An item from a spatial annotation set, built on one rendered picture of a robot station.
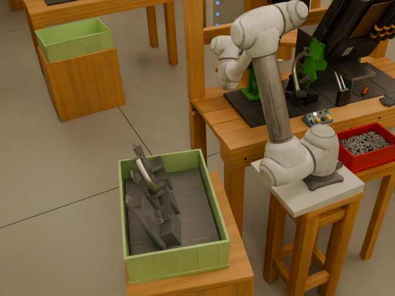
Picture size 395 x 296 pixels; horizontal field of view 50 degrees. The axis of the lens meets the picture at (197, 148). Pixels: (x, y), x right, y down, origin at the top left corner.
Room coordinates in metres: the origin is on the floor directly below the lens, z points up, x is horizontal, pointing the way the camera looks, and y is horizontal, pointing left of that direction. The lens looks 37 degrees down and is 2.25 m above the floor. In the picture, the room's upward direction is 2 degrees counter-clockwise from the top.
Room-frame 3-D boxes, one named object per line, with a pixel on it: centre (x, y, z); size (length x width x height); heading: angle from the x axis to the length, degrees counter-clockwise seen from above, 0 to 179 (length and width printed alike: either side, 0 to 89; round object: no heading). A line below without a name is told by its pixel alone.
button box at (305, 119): (1.99, -0.68, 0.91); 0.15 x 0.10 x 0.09; 109
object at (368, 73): (2.26, -0.88, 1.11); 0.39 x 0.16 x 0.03; 19
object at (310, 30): (2.50, -0.83, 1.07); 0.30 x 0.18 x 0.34; 109
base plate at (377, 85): (2.33, -0.77, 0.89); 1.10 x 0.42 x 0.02; 109
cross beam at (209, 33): (2.68, -0.65, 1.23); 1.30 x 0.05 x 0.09; 109
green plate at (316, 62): (2.25, -0.72, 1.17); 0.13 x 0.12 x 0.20; 109
